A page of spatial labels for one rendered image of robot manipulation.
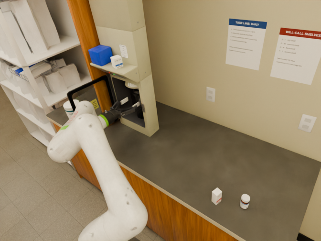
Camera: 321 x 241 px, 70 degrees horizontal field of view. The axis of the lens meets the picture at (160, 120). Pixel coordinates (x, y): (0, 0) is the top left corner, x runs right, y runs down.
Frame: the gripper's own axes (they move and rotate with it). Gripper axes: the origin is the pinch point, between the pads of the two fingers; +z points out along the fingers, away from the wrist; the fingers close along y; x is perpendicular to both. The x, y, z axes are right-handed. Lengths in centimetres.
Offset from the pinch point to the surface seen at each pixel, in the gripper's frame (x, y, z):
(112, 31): -51, -1, -4
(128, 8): -64, -17, -4
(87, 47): -40.8, 20.2, -11.0
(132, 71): -31.8, -16.7, -8.8
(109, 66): -32.8, -0.4, -11.9
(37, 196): 119, 103, -73
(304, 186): 25, -116, 15
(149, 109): 1.2, -16.3, 0.7
